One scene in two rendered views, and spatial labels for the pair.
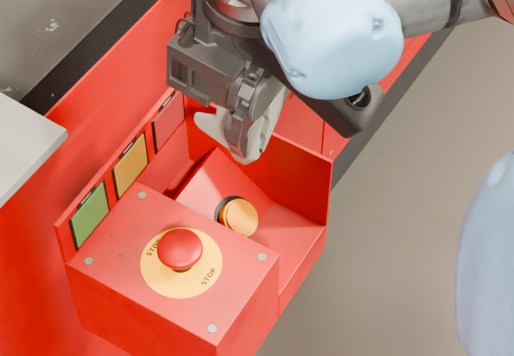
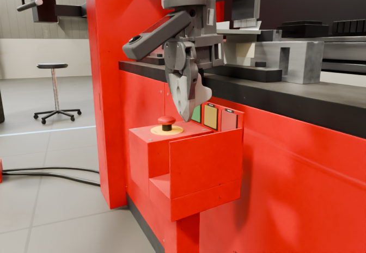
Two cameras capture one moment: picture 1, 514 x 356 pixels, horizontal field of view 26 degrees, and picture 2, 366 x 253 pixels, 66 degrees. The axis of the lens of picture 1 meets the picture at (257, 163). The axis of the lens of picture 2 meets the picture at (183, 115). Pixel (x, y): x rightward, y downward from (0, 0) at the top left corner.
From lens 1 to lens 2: 114 cm
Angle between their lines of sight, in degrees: 94
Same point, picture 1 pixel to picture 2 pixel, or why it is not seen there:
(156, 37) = (295, 141)
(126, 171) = (207, 115)
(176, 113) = (231, 125)
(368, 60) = not seen: outside the picture
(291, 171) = (189, 160)
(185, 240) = (167, 118)
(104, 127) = (258, 149)
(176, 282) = (159, 128)
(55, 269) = not seen: hidden behind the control
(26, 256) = not seen: hidden behind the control
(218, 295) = (145, 131)
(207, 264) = (160, 132)
